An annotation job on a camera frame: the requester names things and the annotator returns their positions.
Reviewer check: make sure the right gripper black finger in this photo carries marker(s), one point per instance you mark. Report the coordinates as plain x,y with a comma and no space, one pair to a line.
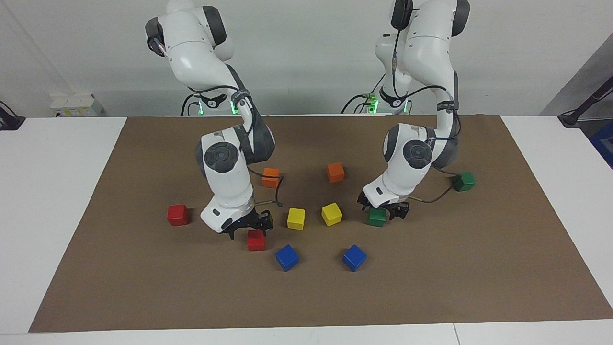
233,231
268,220

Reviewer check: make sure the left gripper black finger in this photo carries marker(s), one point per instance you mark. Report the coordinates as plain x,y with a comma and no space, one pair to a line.
365,202
402,212

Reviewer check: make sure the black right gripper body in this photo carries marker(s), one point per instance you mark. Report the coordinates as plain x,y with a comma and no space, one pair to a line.
246,221

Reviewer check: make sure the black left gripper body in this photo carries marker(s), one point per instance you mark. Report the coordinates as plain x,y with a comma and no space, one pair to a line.
390,205

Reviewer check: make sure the green wooden cube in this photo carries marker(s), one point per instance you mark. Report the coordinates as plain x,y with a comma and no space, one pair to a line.
464,181
377,218

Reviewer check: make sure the red wooden cube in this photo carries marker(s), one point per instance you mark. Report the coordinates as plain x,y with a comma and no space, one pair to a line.
177,215
256,242

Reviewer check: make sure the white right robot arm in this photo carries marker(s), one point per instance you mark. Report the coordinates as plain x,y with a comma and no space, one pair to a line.
230,177

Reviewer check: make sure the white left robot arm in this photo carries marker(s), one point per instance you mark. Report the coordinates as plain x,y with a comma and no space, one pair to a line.
416,96

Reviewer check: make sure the yellow wooden cube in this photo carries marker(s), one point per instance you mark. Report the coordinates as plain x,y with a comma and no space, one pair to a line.
296,218
332,213

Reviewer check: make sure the blue wooden cube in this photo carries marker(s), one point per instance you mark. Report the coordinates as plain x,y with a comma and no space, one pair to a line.
354,257
287,257

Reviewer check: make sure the orange wooden cube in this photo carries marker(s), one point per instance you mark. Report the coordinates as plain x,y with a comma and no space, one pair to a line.
335,172
269,178

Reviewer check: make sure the brown table mat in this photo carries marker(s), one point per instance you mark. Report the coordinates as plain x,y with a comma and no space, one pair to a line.
143,278

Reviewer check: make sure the black stand with pole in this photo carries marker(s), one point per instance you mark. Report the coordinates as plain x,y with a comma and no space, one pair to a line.
574,116

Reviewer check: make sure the white power strip box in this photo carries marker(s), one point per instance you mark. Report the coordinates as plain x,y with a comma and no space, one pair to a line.
74,105

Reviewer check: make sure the blue crate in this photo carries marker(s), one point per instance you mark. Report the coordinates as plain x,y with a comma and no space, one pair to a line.
604,143

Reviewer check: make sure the black clamp mount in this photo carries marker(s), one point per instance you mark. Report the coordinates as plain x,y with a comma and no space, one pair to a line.
9,122

